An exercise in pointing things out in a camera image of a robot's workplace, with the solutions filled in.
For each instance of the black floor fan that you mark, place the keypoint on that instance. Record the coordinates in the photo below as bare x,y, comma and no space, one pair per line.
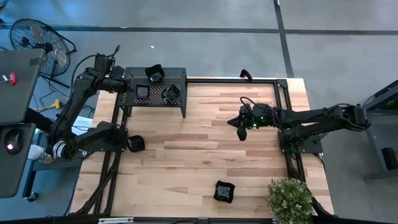
46,46

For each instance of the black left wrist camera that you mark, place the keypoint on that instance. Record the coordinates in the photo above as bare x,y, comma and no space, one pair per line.
117,72

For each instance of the black dome device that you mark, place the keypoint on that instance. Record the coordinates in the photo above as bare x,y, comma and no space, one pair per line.
12,140

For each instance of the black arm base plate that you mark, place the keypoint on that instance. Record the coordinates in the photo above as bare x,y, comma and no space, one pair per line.
311,147

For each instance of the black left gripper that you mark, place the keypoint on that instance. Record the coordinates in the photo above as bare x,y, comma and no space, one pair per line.
118,85

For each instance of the green artificial plant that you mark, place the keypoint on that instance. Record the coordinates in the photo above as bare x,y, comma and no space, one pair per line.
289,200

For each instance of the black perforated metal shelf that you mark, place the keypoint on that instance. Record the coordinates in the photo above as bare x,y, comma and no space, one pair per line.
178,77

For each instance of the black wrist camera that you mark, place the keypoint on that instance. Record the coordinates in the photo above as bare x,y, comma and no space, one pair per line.
117,72
245,112

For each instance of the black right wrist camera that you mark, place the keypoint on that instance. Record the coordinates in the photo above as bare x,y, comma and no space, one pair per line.
245,112

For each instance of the yellow power plug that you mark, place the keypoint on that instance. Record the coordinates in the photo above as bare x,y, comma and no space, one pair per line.
57,104

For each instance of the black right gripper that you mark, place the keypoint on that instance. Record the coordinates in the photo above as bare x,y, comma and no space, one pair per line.
264,116

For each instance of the black aluminium table frame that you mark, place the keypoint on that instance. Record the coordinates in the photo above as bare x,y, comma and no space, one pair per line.
233,81

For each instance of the dark grey equipment stand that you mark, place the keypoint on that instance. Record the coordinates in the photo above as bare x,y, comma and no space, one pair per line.
377,133

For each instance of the white bottle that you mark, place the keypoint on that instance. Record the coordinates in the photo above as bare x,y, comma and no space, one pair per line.
38,154

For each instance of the grey cart shelf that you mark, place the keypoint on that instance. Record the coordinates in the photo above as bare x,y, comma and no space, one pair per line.
15,174

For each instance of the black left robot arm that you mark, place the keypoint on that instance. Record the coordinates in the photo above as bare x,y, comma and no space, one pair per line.
76,96

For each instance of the black round part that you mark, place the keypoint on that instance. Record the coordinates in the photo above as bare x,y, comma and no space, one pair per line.
171,93

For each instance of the white paper sheet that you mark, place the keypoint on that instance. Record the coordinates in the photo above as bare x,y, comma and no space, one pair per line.
83,123

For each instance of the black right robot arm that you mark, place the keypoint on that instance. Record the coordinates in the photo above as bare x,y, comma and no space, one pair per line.
311,116

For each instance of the silver metal bracket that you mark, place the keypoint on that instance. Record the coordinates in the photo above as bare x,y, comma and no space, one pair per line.
115,220

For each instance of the black box device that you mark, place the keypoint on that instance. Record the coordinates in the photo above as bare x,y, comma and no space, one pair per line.
390,158

